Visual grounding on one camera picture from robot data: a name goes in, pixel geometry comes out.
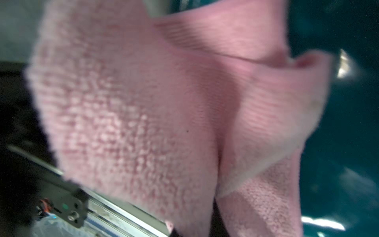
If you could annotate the pink microfiber cloth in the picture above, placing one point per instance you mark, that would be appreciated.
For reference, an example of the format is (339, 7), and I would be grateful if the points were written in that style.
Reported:
(175, 114)

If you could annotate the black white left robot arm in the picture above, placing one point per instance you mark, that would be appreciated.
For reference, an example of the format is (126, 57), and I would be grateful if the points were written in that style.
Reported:
(19, 123)

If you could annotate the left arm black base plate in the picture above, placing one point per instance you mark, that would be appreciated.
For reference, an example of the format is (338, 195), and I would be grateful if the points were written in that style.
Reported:
(59, 197)

